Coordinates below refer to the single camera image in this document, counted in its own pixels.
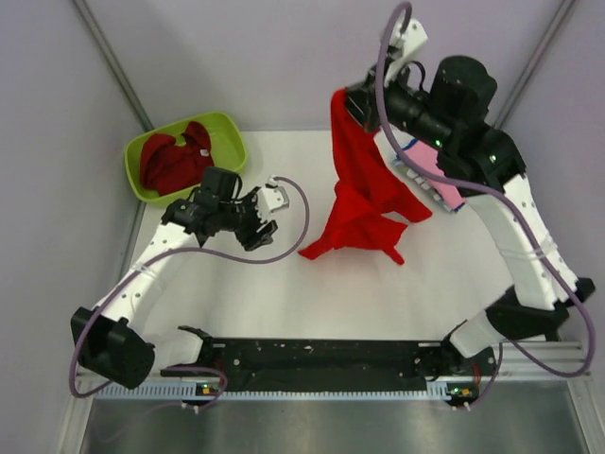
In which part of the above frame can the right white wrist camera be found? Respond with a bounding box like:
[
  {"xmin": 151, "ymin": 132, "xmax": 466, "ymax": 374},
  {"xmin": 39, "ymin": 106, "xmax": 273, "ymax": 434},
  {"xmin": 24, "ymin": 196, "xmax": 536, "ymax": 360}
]
[{"xmin": 386, "ymin": 17, "xmax": 428, "ymax": 73}]

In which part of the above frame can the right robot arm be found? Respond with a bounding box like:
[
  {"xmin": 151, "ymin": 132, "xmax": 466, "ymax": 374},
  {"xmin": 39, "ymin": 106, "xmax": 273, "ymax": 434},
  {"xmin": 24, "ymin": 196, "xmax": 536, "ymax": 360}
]
[{"xmin": 344, "ymin": 56, "xmax": 596, "ymax": 375}]

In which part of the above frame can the aluminium frame rail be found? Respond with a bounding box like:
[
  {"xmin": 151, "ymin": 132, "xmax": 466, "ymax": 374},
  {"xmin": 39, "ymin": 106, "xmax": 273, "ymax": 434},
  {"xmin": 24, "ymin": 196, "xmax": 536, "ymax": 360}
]
[{"xmin": 69, "ymin": 331, "xmax": 587, "ymax": 389}]

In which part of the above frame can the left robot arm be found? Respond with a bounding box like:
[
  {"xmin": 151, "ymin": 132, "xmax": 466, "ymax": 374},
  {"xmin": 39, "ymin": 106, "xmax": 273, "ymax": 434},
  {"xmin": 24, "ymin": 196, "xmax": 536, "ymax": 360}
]
[{"xmin": 70, "ymin": 167, "xmax": 289, "ymax": 389}]

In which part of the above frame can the dark red t-shirt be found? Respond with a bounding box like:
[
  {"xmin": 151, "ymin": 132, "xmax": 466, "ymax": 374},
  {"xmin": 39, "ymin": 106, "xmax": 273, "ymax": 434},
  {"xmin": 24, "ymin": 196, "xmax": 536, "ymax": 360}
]
[{"xmin": 140, "ymin": 121, "xmax": 215, "ymax": 196}]

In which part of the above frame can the purple cable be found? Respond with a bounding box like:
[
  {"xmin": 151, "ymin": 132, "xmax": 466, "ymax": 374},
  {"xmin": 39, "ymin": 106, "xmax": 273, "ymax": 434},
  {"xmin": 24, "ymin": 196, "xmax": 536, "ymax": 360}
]
[
  {"xmin": 68, "ymin": 176, "xmax": 311, "ymax": 413},
  {"xmin": 375, "ymin": 1, "xmax": 597, "ymax": 410}
]

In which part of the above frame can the pink folded t-shirt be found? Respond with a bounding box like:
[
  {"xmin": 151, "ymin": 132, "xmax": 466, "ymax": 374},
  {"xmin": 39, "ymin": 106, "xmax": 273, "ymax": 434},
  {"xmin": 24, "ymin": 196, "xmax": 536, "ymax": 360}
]
[{"xmin": 406, "ymin": 141, "xmax": 465, "ymax": 208}]

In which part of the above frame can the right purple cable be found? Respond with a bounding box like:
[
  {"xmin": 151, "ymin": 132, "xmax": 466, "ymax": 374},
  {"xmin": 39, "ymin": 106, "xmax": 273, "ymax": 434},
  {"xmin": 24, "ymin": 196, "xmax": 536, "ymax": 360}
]
[{"xmin": 375, "ymin": 1, "xmax": 597, "ymax": 410}]

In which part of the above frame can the patterned folded t-shirt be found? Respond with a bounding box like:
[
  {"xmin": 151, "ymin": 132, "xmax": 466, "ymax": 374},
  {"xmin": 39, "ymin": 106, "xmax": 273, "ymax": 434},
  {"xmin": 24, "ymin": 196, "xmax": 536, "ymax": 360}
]
[{"xmin": 391, "ymin": 157, "xmax": 463, "ymax": 213}]

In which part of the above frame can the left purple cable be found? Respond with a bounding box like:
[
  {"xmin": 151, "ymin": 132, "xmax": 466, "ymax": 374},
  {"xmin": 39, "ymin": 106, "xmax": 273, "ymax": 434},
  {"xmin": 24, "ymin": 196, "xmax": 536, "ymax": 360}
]
[{"xmin": 68, "ymin": 176, "xmax": 311, "ymax": 413}]

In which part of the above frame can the bright red t-shirt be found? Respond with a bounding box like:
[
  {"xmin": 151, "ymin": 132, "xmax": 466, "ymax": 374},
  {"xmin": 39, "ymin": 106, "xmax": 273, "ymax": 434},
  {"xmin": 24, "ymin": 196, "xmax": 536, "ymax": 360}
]
[{"xmin": 299, "ymin": 88, "xmax": 432, "ymax": 265}]

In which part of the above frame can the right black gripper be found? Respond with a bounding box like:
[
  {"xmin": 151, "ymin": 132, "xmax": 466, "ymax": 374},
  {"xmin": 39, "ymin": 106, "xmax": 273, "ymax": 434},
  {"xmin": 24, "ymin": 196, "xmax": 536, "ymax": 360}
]
[{"xmin": 333, "ymin": 56, "xmax": 453, "ymax": 154}]

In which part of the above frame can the grey slotted cable duct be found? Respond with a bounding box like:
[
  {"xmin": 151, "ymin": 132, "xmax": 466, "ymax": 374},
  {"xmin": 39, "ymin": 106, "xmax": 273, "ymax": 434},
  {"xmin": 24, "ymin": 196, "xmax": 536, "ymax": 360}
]
[{"xmin": 96, "ymin": 379, "xmax": 473, "ymax": 401}]

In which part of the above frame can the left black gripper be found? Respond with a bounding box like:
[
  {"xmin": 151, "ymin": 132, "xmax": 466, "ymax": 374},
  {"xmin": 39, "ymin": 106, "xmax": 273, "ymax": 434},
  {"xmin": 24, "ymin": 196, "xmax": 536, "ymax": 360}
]
[{"xmin": 217, "ymin": 186, "xmax": 277, "ymax": 251}]

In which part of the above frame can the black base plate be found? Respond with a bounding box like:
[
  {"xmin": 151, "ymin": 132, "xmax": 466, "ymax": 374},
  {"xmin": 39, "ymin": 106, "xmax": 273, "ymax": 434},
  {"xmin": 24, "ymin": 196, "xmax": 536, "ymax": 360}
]
[{"xmin": 161, "ymin": 333, "xmax": 498, "ymax": 393}]

